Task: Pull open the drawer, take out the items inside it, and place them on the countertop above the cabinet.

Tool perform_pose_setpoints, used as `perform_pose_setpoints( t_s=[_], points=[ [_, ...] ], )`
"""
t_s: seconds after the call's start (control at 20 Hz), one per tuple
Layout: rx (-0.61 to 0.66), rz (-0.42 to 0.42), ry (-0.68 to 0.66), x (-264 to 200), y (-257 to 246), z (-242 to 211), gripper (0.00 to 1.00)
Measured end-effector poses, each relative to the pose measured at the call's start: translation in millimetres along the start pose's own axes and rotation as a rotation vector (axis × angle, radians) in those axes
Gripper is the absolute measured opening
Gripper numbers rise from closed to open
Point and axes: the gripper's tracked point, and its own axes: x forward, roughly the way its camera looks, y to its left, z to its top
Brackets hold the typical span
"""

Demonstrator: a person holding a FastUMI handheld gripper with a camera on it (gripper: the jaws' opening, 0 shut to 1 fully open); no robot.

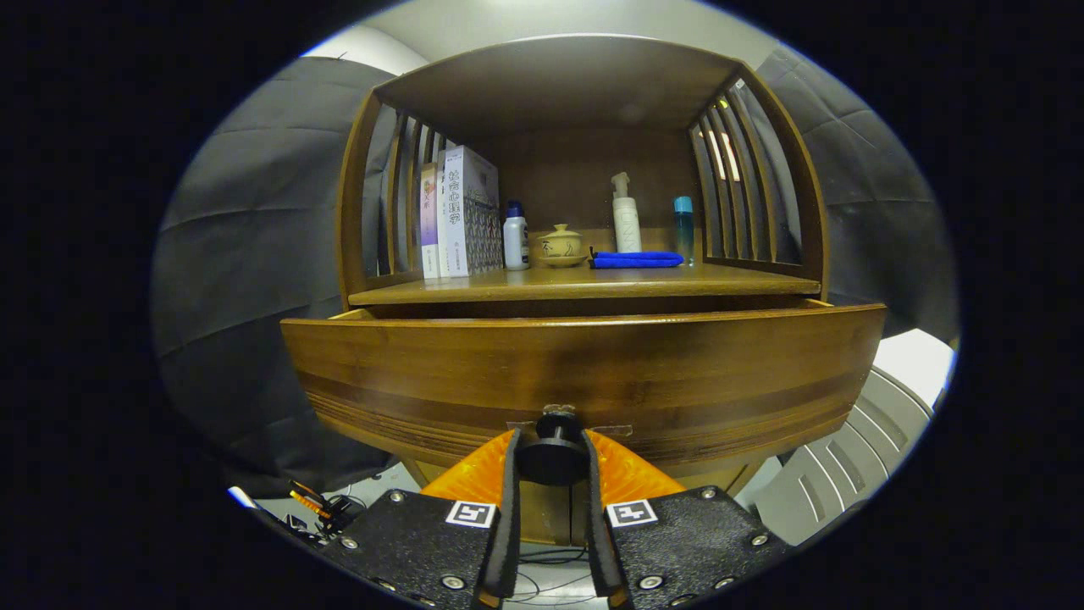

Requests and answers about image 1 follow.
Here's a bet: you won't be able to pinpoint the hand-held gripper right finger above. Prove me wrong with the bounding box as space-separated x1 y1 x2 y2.
583 428 790 609

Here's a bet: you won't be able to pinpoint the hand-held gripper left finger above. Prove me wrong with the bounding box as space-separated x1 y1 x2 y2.
326 428 522 610

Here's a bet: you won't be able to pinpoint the brown wooden drawer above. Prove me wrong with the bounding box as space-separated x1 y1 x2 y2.
279 297 888 480

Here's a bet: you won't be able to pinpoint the white grey drawer unit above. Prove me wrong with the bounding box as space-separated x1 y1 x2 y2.
754 329 958 547

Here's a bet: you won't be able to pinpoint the brown wooden countertop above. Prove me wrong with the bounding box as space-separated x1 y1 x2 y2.
347 261 822 308

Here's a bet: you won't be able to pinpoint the brown wooden cabinet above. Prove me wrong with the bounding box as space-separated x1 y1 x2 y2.
335 34 831 547

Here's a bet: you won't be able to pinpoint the orange black tool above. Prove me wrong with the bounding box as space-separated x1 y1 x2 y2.
284 479 361 543

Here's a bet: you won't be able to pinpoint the folded blue cloth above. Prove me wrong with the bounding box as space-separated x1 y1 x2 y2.
589 249 685 270

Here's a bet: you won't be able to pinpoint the clear blue bottle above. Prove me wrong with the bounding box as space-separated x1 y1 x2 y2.
673 196 695 265

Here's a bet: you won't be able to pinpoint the white bottle blue cap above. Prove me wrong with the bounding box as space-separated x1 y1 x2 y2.
503 200 531 271

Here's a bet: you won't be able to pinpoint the yellow lidded teacup with saucer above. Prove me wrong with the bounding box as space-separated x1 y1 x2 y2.
539 224 587 269

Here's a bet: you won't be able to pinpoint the white pump bottle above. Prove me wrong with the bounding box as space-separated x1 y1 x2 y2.
611 172 643 253

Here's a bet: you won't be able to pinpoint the thin pink purple book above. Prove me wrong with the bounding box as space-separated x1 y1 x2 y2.
419 163 441 280

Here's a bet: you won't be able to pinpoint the thick white patterned book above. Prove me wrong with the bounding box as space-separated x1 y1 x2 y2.
436 145 502 278

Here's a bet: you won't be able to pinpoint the black backdrop cloth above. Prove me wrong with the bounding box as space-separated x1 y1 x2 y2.
151 47 962 501

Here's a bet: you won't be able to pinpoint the black floor cables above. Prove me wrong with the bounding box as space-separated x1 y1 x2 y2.
508 546 598 604

